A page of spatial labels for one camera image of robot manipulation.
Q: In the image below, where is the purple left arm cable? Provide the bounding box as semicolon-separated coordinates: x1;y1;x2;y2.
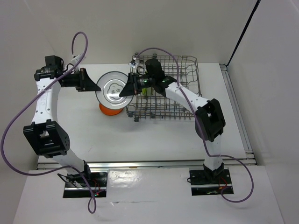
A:
0;31;103;214

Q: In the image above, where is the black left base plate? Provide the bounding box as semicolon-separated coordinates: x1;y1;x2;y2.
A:
58;171;108;198

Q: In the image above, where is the grey wire dish rack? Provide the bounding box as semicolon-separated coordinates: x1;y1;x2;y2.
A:
126;53;202;122

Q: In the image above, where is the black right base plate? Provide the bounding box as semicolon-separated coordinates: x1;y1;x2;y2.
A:
187;169;234;196

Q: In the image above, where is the aluminium right side rail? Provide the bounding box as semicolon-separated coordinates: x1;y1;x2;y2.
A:
220;64;257;165

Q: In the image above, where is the orange plate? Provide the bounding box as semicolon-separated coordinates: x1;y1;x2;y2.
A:
99;104;123;116

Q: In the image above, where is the black corner pole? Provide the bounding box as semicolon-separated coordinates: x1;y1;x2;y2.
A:
225;0;261;67

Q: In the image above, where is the aluminium front rail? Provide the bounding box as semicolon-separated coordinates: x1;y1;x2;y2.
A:
37;158;257;170

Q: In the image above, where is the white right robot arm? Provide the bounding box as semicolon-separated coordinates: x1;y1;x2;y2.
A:
119;58;226;183

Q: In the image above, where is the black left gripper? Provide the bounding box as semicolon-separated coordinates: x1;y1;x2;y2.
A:
61;68;100;92

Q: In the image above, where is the aluminium rail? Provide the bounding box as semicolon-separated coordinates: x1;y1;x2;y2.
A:
220;64;257;165
37;158;257;170

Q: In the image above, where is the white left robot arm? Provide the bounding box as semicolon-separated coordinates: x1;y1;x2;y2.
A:
23;56;101;187

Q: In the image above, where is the white plate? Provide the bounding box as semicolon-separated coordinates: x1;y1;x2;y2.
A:
96;71;133;110

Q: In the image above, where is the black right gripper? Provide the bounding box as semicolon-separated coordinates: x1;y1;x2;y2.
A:
119;72;155;97

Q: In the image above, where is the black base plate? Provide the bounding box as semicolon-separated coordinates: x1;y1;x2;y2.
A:
58;171;108;198
187;169;234;196

